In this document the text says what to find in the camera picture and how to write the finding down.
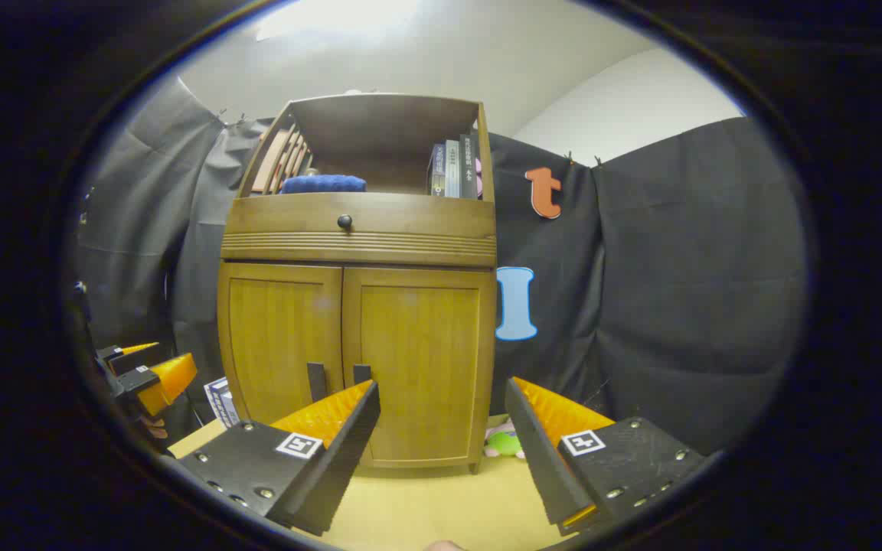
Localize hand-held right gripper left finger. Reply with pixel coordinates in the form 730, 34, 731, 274
178, 380, 381, 536

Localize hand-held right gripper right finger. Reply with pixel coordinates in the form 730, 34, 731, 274
504, 377, 710, 536

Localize wooden shoe cabinet door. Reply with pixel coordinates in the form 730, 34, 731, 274
341, 266, 497, 469
218, 262, 345, 429

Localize wooden double-door shoe cabinet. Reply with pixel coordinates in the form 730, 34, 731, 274
217, 93, 498, 475

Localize wooden cabinet drawer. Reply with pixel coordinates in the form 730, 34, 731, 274
220, 191, 498, 268

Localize green and pink plush toy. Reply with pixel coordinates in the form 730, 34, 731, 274
484, 419, 527, 460

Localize white printed box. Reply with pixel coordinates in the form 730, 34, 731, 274
204, 377, 242, 429

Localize black backdrop cloth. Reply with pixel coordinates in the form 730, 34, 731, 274
76, 77, 808, 457

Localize blue folded towel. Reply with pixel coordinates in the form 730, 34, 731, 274
280, 174, 368, 195

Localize black book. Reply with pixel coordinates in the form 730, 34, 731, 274
459, 135, 482, 200

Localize dark blue book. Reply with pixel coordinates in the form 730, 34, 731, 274
427, 144, 448, 197

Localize grey book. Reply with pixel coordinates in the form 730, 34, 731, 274
445, 139, 462, 199

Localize ceiling light panel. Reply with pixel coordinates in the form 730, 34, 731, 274
256, 0, 423, 41

